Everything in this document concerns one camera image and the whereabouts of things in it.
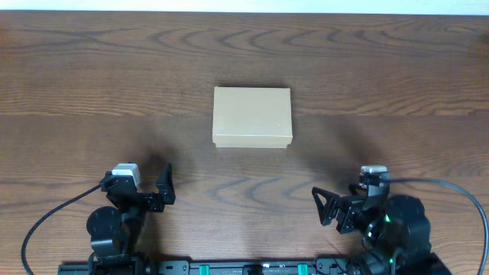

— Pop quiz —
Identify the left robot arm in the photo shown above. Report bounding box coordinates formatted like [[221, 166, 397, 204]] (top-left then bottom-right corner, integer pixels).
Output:
[[86, 163, 176, 275]]

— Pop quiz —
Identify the cardboard box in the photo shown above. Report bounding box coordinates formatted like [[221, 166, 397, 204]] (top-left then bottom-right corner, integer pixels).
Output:
[[212, 86, 293, 149]]

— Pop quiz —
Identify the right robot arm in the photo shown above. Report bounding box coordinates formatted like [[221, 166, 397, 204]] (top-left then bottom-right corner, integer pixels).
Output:
[[312, 187, 450, 275]]

